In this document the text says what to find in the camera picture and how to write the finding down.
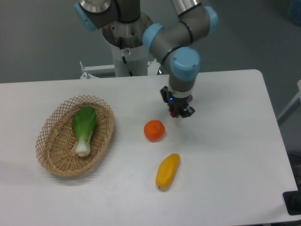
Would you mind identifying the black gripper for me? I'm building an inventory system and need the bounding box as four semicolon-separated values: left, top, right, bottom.
160;86;195;118

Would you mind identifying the purple sweet potato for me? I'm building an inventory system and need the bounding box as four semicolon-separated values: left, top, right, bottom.
169;95;193;118

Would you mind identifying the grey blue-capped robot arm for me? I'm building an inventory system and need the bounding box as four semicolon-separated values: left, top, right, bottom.
74;0;219;118

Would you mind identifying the orange tangerine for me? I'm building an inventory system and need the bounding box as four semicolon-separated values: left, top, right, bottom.
144;120;166;142

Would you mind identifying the yellow mango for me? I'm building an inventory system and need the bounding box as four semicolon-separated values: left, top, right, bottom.
156;153;181;190

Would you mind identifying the green bok choy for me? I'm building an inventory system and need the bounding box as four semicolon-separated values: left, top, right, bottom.
71;106;97;157

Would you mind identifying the woven wicker basket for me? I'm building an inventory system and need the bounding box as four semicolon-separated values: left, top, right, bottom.
36;95;115;177

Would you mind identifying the white furniture leg right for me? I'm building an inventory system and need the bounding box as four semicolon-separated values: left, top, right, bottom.
277;80;301;126

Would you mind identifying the black device at table edge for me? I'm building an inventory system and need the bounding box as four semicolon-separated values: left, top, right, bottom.
283;191;301;216

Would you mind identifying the blue object top right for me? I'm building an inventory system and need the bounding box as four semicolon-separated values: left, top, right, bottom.
288;0;301;26

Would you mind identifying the white metal mounting frame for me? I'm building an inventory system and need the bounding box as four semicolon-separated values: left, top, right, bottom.
80;59;168;79

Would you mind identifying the black cable on pedestal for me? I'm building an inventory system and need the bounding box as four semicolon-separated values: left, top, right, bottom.
119;37;135;77

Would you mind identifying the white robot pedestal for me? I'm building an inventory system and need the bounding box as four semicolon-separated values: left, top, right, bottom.
102;12;153;77

